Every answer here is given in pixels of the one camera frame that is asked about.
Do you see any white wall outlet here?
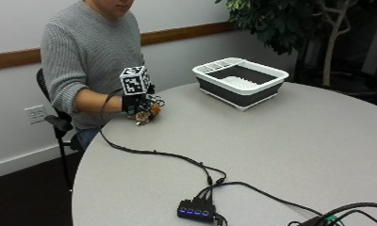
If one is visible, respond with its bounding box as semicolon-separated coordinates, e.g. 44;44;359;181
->
22;105;48;124

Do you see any white and grey dish rack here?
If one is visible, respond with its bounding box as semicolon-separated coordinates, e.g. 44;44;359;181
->
190;56;290;112

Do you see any black hub cable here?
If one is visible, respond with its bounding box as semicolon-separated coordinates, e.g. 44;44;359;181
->
195;181;324;218

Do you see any wooden wall rail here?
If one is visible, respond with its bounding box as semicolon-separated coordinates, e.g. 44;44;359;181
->
0;21;239;72

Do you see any black hub with blue lights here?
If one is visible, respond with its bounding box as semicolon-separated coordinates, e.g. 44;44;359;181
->
175;199;218;224

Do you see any white cube with black markers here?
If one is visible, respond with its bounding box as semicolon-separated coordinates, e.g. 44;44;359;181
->
118;65;151;96

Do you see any black glove cable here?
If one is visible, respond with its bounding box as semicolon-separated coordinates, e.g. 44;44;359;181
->
97;88;228;202

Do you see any the person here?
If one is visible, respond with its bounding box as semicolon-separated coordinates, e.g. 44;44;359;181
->
38;0;145;152

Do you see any green indoor tree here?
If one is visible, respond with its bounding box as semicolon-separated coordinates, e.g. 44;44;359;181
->
214;0;377;92

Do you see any black device with green connector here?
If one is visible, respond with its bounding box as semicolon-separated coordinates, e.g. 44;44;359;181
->
286;202;377;226

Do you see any black office chair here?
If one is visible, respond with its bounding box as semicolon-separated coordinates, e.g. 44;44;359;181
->
34;68;85;193

